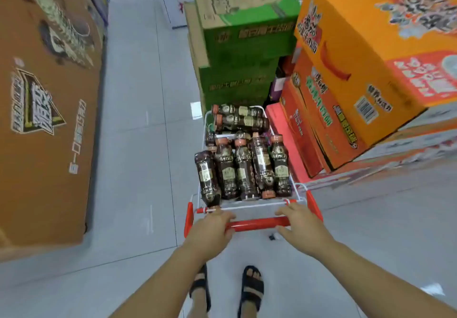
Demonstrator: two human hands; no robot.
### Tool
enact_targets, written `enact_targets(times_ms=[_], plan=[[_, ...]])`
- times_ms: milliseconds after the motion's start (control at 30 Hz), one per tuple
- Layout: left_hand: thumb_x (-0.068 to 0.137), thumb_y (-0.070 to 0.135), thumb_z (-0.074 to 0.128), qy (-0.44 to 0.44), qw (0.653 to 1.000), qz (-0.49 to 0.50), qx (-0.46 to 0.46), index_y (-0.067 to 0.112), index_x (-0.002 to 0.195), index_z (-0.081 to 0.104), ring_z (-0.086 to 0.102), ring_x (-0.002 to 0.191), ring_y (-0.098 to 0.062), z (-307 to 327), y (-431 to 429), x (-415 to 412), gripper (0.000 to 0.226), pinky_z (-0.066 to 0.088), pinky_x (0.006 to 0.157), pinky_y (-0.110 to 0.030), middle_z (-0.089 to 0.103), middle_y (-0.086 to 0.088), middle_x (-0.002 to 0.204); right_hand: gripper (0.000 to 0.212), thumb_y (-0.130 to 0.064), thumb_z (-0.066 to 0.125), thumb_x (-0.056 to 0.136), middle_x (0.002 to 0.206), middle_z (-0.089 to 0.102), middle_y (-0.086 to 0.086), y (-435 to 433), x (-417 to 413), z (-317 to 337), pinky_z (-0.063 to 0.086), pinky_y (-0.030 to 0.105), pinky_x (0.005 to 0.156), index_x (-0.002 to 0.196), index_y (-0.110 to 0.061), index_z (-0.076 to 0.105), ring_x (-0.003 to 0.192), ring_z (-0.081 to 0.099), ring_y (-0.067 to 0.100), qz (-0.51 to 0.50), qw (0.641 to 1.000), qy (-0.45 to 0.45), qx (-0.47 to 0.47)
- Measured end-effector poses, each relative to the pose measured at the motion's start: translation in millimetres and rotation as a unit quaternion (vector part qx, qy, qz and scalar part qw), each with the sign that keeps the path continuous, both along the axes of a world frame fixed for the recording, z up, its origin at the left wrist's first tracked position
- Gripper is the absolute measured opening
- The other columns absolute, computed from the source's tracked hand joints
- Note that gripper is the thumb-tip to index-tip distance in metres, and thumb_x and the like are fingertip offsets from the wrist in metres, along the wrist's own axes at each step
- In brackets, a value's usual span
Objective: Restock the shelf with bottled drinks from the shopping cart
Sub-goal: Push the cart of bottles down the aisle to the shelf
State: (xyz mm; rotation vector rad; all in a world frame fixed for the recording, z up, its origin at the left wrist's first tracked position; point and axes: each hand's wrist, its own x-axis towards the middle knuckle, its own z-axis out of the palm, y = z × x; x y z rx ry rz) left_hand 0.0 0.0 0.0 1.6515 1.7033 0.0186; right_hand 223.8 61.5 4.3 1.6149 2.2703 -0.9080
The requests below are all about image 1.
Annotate orange carton green print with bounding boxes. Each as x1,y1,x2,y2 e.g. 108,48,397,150
291,44,370,172

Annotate white red cardboard carton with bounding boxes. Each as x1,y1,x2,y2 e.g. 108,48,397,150
307,101,457,190

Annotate green cardboard carton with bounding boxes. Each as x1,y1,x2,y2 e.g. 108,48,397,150
199,82,274,115
196,57,280,93
184,0,301,69

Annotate person's right leg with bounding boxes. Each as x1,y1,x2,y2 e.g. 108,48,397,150
238,269,264,318

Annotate person's right hand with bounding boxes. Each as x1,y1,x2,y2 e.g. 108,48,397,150
275,202,336,258

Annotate person's right black sandal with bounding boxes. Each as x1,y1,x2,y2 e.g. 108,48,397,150
238,266,265,316

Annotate person's right forearm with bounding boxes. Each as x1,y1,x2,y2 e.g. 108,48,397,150
314,239,457,318

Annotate person's black sandal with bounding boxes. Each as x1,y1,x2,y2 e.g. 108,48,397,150
238,266,265,316
189,264,212,313

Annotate person's left forearm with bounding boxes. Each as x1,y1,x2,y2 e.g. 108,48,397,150
109,244,217,318

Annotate person's left black sandal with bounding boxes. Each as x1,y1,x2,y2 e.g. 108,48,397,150
189,264,212,313

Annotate white sign red characters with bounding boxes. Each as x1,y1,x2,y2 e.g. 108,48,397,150
155,0,195,29

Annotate pink cardboard carton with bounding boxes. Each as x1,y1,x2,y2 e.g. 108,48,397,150
266,102,311,186

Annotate red-handled white wire cart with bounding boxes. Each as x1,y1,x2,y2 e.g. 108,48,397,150
184,105,324,242

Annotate person's left hand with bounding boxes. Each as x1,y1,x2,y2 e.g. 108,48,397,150
184,207,237,263

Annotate pile of dark coffee bottles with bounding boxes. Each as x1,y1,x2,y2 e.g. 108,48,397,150
194,103,294,208

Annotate big brown printed carton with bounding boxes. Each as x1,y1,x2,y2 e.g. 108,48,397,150
0,0,108,261

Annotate person's leg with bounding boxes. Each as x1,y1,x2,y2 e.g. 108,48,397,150
185,273,211,318
238,269,264,318

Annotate large orange cardboard carton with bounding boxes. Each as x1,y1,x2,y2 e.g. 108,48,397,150
294,0,457,148

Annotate person's left leg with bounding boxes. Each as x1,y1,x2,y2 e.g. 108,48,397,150
185,273,211,318

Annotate small purple box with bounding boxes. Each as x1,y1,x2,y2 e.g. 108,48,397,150
268,77,288,102

